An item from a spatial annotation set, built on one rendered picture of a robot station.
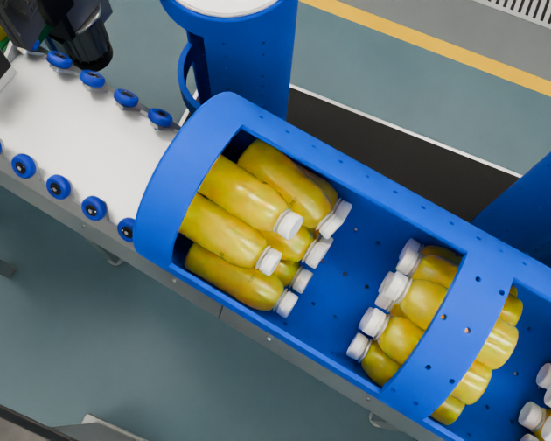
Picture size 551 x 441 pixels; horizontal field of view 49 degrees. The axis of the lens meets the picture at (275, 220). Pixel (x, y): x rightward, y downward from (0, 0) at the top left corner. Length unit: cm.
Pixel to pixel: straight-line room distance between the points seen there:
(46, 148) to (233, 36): 40
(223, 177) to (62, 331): 129
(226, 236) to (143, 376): 118
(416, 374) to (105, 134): 71
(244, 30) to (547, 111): 151
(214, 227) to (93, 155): 37
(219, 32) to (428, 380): 73
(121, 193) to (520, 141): 160
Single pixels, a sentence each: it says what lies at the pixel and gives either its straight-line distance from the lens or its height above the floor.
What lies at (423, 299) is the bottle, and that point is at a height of 116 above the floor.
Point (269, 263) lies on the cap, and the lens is 87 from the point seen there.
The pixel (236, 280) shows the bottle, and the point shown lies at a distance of 92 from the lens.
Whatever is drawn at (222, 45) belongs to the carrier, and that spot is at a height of 95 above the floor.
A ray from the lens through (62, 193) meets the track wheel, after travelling 111.
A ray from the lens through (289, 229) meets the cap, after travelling 85.
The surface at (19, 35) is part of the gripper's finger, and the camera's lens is 55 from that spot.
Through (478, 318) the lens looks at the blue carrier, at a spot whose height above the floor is 123.
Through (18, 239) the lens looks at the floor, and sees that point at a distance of 218.
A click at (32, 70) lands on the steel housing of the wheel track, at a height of 93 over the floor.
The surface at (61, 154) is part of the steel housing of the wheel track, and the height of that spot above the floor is 93.
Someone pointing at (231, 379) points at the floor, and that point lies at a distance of 197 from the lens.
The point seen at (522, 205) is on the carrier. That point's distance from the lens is 161.
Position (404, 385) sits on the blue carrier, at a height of 117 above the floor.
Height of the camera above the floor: 197
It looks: 73 degrees down
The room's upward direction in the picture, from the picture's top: 6 degrees clockwise
